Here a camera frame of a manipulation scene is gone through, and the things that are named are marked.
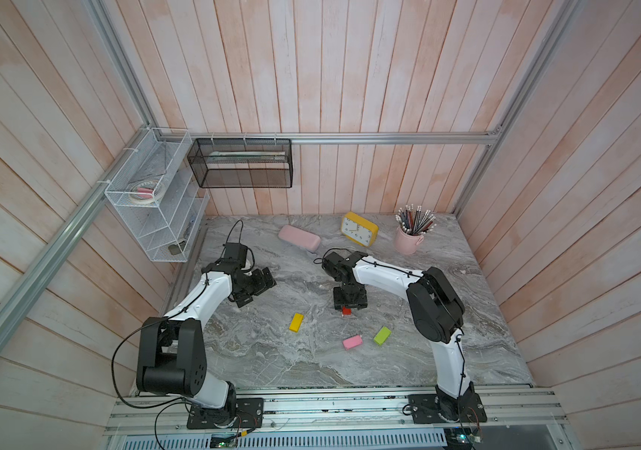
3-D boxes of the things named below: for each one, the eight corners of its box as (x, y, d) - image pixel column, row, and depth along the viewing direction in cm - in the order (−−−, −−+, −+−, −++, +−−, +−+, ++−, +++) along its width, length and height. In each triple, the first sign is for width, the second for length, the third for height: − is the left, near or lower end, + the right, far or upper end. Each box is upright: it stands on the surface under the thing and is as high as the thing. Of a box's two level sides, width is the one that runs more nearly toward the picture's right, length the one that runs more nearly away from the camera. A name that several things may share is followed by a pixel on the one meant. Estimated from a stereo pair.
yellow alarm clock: (338, 232, 116) (340, 219, 110) (346, 224, 119) (348, 210, 113) (369, 249, 111) (372, 236, 104) (376, 239, 114) (380, 226, 107)
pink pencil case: (277, 238, 114) (276, 234, 112) (285, 227, 118) (284, 222, 116) (315, 253, 110) (315, 248, 107) (322, 240, 114) (322, 236, 111)
